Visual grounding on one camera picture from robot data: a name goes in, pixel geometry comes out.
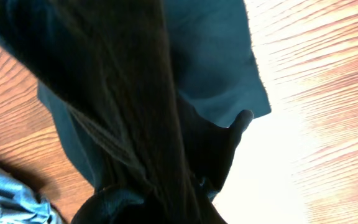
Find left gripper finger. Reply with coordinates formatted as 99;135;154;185
194;110;254;191

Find dark navy shirt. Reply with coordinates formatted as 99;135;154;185
0;0;271;223

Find folded light blue jeans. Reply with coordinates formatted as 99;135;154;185
0;168;66;224

